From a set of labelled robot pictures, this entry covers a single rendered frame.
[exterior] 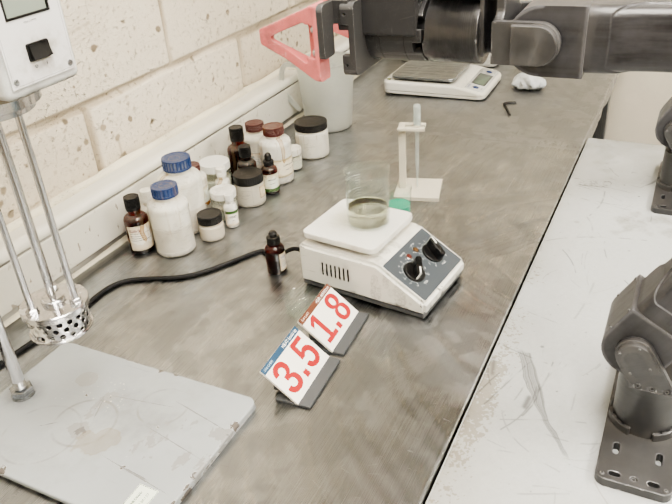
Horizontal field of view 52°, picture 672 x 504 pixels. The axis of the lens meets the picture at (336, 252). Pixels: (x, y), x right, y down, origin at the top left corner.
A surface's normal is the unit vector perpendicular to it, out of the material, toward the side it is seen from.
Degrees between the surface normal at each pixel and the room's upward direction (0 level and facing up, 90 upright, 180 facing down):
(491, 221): 0
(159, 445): 0
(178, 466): 0
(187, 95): 90
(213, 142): 90
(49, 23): 90
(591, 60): 93
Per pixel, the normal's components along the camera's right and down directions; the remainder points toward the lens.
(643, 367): -0.44, 0.48
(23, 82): 0.90, 0.18
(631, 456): -0.07, -0.86
